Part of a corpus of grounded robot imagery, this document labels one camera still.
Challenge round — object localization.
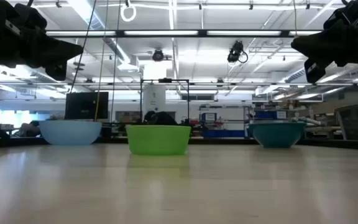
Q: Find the black overhead light bar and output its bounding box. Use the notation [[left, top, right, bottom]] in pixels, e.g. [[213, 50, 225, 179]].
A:
[[45, 29, 323, 39]]

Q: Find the person bent over bench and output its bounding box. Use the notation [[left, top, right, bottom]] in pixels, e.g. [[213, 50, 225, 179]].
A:
[[142, 110, 178, 126]]

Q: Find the black hanging cable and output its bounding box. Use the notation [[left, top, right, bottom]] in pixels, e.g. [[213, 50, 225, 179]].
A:
[[109, 0, 122, 122], [69, 0, 98, 94]]

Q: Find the black round ceiling fixture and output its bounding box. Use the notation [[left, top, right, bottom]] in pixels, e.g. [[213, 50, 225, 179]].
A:
[[152, 48, 165, 62]]

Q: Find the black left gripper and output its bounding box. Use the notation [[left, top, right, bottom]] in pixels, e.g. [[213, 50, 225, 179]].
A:
[[0, 0, 84, 82]]

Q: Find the metal shelf rack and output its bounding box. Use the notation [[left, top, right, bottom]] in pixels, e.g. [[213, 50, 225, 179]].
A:
[[198, 103, 252, 139]]

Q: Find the black overhead camera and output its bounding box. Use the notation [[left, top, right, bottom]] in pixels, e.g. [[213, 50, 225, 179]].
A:
[[227, 40, 249, 64]]

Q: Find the thin hanging cable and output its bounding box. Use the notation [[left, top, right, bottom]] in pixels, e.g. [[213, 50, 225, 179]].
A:
[[292, 0, 298, 37]]

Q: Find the black monitor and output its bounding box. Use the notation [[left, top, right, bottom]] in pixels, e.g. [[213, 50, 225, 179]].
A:
[[64, 91, 109, 121]]

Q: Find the teal plastic bowl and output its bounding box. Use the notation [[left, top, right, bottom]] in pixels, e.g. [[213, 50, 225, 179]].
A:
[[249, 121, 306, 149]]

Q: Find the white pillar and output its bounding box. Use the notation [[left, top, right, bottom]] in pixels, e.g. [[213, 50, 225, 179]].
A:
[[142, 63, 168, 114]]

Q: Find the long blue storage bin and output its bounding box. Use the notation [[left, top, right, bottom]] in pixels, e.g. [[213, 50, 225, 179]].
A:
[[203, 129, 246, 139]]

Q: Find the black metal frame stand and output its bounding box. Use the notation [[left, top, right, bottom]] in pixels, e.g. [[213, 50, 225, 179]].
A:
[[139, 78, 190, 126]]

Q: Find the light blue plastic bowl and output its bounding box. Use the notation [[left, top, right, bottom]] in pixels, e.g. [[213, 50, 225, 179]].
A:
[[39, 119, 103, 146]]

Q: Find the green plastic bowl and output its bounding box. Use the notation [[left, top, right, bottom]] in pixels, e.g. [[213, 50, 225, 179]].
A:
[[125, 124, 192, 156]]

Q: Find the person seated at desk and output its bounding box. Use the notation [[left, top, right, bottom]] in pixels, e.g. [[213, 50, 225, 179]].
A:
[[13, 119, 42, 138]]

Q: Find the white cable loop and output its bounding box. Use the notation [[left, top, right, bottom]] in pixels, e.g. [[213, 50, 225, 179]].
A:
[[120, 2, 137, 23]]

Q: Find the white pipe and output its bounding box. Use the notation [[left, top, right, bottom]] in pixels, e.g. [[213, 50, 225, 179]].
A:
[[291, 116, 322, 126]]

